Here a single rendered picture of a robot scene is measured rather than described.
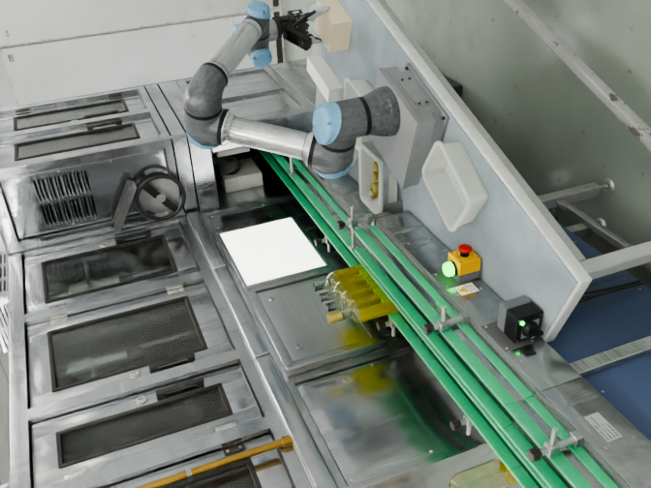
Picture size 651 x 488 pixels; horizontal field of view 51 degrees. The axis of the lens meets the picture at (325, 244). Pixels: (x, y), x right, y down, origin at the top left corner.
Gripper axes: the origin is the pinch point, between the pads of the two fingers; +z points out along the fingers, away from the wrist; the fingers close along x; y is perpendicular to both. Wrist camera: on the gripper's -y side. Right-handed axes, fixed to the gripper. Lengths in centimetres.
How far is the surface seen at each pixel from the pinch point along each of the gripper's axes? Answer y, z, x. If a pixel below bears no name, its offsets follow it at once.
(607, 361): -152, 14, -2
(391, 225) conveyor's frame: -76, -5, 26
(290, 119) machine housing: 12, -8, 54
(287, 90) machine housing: 40, 1, 62
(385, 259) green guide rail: -91, -14, 22
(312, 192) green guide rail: -30, -13, 55
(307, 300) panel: -78, -33, 55
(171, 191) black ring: 4, -63, 74
